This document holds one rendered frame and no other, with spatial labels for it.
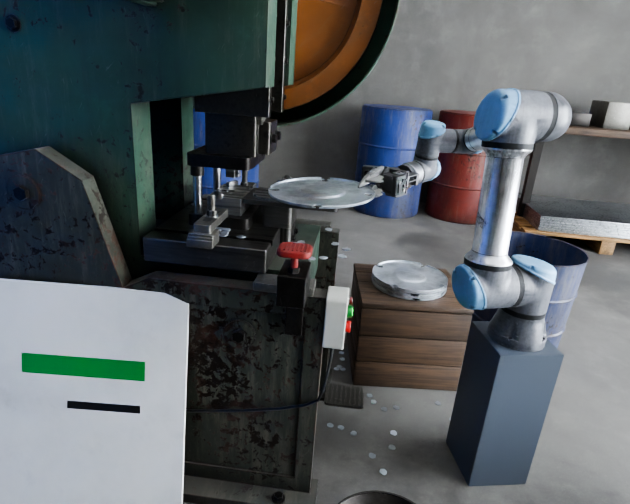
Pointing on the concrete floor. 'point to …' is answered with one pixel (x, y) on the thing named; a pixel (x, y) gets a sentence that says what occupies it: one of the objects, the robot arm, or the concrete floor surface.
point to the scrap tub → (571, 266)
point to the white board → (82, 393)
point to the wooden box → (405, 337)
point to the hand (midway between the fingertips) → (359, 187)
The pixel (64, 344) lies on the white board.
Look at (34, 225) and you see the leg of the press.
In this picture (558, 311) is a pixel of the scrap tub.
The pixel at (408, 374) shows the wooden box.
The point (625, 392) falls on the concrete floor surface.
